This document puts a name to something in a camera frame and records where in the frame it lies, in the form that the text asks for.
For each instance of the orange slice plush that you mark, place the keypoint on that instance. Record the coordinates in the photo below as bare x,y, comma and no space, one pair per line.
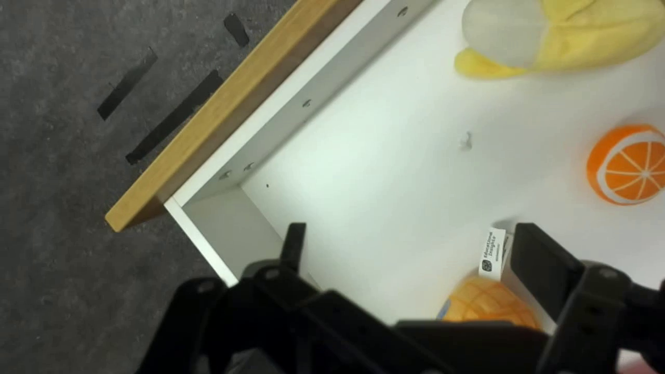
627,164

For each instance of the white drawer with wooden front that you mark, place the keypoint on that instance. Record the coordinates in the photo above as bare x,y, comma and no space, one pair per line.
388,159

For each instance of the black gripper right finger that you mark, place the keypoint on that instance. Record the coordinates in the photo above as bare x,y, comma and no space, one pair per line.
547,271

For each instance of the yellow banana plush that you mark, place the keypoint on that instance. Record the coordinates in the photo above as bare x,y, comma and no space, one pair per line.
582,38

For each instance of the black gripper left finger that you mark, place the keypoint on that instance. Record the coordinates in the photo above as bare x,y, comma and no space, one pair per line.
295,245

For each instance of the black floor tape strip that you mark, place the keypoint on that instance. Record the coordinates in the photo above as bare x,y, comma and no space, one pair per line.
236,30
128,83
173,118

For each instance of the orange pineapple plush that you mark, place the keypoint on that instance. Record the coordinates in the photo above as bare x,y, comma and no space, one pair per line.
484,303

